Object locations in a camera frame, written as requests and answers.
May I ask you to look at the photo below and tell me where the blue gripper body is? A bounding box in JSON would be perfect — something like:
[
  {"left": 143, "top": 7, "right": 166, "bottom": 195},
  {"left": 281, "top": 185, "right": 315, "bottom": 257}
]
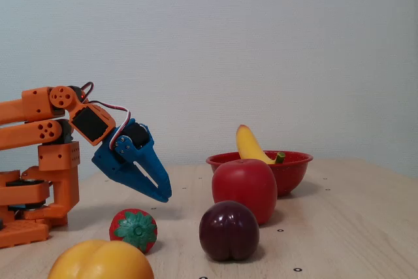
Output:
[{"left": 91, "top": 118, "right": 154, "bottom": 181}]

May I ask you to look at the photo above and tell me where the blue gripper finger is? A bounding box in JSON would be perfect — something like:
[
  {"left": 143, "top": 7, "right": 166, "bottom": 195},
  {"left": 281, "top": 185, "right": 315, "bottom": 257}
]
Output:
[
  {"left": 114, "top": 135, "right": 172, "bottom": 203},
  {"left": 110, "top": 163, "right": 169, "bottom": 203}
]

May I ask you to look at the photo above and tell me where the yellow toy banana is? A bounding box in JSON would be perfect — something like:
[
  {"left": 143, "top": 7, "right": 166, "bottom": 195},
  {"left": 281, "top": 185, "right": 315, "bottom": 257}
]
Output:
[{"left": 236, "top": 124, "right": 286, "bottom": 165}]

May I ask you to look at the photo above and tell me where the orange robot base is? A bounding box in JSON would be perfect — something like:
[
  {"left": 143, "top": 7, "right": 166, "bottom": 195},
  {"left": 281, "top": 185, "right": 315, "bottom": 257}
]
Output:
[{"left": 0, "top": 170, "right": 52, "bottom": 249}]

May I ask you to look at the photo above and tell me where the red speckled bowl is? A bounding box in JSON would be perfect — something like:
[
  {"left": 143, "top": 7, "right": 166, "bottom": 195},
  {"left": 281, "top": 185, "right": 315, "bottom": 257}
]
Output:
[{"left": 205, "top": 150, "right": 314, "bottom": 198}]

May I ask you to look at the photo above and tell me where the red toy strawberry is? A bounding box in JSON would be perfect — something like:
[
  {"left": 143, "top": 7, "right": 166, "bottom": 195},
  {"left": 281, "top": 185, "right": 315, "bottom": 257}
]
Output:
[{"left": 108, "top": 208, "right": 158, "bottom": 254}]

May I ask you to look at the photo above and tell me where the yellow toy peach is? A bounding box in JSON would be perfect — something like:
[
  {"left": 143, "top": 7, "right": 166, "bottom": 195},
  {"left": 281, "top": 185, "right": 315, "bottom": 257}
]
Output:
[{"left": 47, "top": 239, "right": 155, "bottom": 279}]

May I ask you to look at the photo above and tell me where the red toy apple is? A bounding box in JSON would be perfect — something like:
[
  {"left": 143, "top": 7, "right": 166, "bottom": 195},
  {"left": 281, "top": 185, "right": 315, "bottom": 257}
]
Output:
[{"left": 211, "top": 158, "right": 278, "bottom": 226}]

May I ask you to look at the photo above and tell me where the purple toy plum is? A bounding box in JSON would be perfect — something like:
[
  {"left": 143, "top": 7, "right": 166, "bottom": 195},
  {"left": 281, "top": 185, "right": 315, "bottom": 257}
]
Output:
[{"left": 199, "top": 200, "right": 261, "bottom": 262}]

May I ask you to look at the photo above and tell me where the servo cable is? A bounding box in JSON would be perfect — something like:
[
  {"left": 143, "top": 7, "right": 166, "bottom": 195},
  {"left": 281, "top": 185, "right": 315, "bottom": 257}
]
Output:
[{"left": 80, "top": 82, "right": 131, "bottom": 150}]

